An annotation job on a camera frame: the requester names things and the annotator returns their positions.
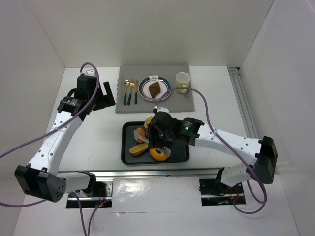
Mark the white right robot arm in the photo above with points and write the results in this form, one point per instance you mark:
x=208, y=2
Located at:
x=258, y=156

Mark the gold knife green handle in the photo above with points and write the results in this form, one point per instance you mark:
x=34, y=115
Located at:
x=136, y=92

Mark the metal bread tongs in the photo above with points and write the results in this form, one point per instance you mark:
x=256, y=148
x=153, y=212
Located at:
x=163, y=150

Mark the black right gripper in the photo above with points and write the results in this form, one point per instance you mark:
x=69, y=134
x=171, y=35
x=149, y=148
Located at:
x=156, y=141

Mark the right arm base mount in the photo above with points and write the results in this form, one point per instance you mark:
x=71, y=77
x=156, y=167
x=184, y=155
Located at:
x=214, y=193

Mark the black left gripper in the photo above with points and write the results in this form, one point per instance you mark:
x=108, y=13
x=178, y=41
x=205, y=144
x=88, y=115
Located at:
x=104, y=99

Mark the brown chocolate croissant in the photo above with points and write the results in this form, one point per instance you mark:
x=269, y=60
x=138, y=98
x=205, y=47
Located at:
x=154, y=89

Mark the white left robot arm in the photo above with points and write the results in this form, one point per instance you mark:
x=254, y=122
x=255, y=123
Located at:
x=40, y=178

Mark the upper seeded bread slice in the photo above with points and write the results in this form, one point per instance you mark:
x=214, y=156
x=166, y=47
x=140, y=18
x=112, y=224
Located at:
x=147, y=122

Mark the aluminium side rail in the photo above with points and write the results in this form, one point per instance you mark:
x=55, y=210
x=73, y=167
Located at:
x=243, y=104

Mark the white plate teal rim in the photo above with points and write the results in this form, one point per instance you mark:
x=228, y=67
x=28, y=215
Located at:
x=165, y=86

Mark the small seeded bread slice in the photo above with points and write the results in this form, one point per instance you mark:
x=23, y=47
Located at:
x=137, y=150

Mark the gold fork green handle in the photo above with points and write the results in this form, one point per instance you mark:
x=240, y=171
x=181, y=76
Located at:
x=131, y=84

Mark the gold spoon green handle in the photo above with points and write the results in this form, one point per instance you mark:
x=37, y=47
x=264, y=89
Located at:
x=126, y=85

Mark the orange round bun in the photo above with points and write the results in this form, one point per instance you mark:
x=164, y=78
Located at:
x=140, y=134

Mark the light green mug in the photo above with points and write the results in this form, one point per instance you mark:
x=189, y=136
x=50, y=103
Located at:
x=182, y=82

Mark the dark rectangular baking tray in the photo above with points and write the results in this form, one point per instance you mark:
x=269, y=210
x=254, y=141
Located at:
x=179, y=153

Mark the orange glazed donut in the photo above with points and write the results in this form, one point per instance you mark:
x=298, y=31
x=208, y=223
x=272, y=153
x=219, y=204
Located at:
x=158, y=155

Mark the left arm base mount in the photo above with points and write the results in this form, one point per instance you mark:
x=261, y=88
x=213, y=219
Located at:
x=85, y=190

